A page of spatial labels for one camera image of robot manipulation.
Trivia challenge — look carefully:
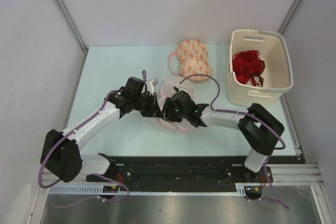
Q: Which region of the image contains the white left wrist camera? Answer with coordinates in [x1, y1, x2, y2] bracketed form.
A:
[145, 78, 159, 95]

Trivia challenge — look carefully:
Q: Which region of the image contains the white mesh laundry bag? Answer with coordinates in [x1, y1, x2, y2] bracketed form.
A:
[151, 95, 197, 134]
[158, 76, 195, 105]

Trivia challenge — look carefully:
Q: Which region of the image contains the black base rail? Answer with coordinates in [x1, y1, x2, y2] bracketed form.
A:
[102, 156, 272, 184]

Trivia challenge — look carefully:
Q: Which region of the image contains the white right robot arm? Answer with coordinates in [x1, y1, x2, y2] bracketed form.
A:
[163, 90, 286, 183]

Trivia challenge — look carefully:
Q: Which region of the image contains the white slotted cable duct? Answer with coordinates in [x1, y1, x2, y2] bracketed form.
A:
[49, 185, 120, 195]

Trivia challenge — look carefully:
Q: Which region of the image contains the cream plastic basket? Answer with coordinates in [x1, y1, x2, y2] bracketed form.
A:
[226, 29, 293, 106]

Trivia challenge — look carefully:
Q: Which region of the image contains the red lace bra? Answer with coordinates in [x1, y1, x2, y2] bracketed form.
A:
[232, 50, 266, 87]

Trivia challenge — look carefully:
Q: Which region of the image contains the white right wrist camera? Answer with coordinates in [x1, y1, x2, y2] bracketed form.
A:
[173, 85, 182, 93]

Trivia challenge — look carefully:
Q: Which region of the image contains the floral peach bra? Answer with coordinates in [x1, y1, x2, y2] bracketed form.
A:
[167, 39, 213, 82]

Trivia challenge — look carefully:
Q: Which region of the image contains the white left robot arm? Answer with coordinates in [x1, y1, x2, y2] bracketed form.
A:
[38, 77, 162, 187]

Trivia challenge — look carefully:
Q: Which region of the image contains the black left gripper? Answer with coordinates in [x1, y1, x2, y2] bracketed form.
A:
[132, 92, 163, 119]

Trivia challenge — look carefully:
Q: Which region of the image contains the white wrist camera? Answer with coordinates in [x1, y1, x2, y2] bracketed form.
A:
[173, 85, 182, 93]
[145, 78, 159, 95]

